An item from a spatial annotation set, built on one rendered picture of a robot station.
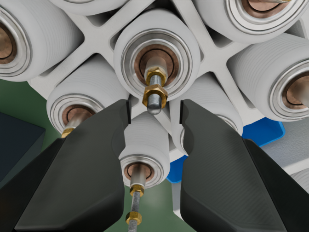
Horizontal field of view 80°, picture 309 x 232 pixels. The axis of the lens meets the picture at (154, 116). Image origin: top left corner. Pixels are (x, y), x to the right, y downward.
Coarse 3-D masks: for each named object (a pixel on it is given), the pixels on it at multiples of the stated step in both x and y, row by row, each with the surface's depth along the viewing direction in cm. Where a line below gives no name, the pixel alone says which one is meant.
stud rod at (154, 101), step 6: (150, 78) 16; (156, 78) 16; (150, 84) 15; (150, 96) 13; (156, 96) 13; (150, 102) 12; (156, 102) 12; (150, 108) 12; (156, 108) 12; (156, 114) 12
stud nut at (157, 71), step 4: (156, 68) 17; (148, 72) 16; (152, 72) 16; (156, 72) 16; (160, 72) 16; (148, 76) 16; (160, 76) 16; (164, 76) 16; (148, 80) 17; (164, 80) 17; (148, 84) 17; (164, 84) 17
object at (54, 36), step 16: (0, 0) 17; (16, 0) 18; (32, 0) 20; (48, 0) 22; (16, 16) 18; (32, 16) 18; (48, 16) 21; (64, 16) 24; (32, 32) 18; (48, 32) 20; (64, 32) 23; (80, 32) 29; (32, 48) 19; (48, 48) 20; (64, 48) 24; (32, 64) 20; (48, 64) 22; (16, 80) 21
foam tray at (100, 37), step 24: (144, 0) 23; (168, 0) 32; (96, 24) 25; (120, 24) 24; (192, 24) 24; (96, 48) 26; (216, 48) 25; (240, 48) 25; (48, 72) 30; (72, 72) 35; (216, 72) 27; (48, 96) 30; (240, 96) 29; (168, 120) 32
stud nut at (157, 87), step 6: (156, 84) 13; (144, 90) 13; (150, 90) 13; (156, 90) 13; (162, 90) 13; (144, 96) 13; (162, 96) 13; (144, 102) 13; (162, 102) 13; (162, 108) 14
